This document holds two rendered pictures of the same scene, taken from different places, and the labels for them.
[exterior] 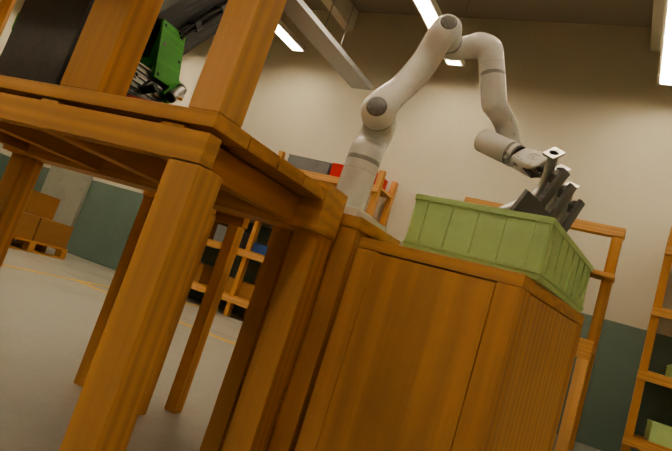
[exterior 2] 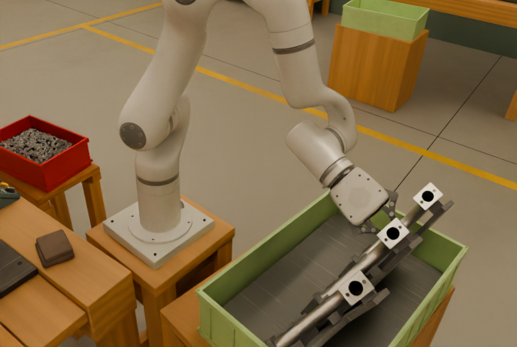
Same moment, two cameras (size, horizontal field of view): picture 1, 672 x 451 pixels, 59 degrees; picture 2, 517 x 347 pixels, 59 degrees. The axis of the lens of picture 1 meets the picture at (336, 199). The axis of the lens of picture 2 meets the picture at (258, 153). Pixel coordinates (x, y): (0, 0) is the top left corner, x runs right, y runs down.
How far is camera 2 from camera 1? 1.71 m
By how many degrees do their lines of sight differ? 43
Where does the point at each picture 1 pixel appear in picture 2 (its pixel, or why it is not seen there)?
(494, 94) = (295, 91)
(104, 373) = not seen: outside the picture
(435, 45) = (181, 24)
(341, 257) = (152, 314)
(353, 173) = (145, 200)
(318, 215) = (92, 331)
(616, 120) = not seen: outside the picture
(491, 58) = (279, 28)
